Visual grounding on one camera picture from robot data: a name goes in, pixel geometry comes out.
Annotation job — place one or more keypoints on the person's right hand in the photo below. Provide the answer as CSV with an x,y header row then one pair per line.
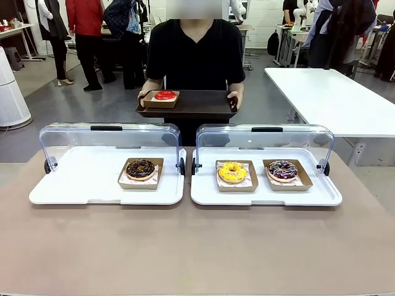
x,y
142,98

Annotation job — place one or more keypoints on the person's left hand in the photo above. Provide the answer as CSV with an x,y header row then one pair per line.
x,y
240,100

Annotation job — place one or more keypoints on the red glazed donut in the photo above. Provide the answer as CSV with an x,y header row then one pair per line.
x,y
160,97

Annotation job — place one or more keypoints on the brown cardboard donut tray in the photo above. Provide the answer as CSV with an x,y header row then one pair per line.
x,y
290,187
237,188
139,186
160,105

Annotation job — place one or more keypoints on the dark brown serving tray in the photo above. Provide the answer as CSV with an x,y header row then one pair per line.
x,y
200,103

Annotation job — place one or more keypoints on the person's right forearm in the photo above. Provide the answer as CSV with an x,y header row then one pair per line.
x,y
152,84

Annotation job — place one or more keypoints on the person's left forearm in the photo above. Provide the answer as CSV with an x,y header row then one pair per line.
x,y
237,87

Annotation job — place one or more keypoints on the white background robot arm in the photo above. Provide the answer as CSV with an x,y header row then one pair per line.
x,y
301,15

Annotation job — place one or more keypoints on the person's black shirt torso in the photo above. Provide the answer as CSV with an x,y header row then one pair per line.
x,y
194,61

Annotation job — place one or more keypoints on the person in plaid shirt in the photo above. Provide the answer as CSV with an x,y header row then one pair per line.
x,y
123,37

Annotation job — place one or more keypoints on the chocolate nut donut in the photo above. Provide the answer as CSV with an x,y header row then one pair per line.
x,y
132,172

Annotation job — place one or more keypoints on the yellow sprinkled donut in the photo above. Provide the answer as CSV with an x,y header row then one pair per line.
x,y
225,174

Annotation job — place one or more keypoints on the purple drizzled donut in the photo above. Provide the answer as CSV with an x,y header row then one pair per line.
x,y
274,172

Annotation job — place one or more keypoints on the person in red shirt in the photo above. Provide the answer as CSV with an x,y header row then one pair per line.
x,y
84,31

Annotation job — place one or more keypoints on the person in black vest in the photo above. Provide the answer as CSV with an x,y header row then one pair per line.
x,y
57,27

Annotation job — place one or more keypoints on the person in dark coat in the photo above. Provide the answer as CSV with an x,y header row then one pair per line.
x,y
339,31

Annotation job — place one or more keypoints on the clear plastic tray lid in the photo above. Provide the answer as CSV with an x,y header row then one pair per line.
x,y
77,135
293,138

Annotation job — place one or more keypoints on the black backpack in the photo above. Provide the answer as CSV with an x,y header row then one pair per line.
x,y
273,43

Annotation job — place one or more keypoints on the black lid hinge knob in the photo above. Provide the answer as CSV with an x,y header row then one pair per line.
x,y
47,166
193,166
326,169
182,166

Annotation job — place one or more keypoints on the white rectangular table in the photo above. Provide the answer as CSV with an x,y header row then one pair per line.
x,y
324,98

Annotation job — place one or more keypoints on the white display tray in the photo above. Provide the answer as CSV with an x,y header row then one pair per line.
x,y
77,179
262,198

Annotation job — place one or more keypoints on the white cylindrical air purifier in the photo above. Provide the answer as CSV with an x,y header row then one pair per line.
x,y
12,98

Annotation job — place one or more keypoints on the dark plastic stool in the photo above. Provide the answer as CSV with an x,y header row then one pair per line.
x,y
14,58

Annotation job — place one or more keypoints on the white background workbench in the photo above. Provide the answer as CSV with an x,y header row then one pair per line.
x,y
18,28

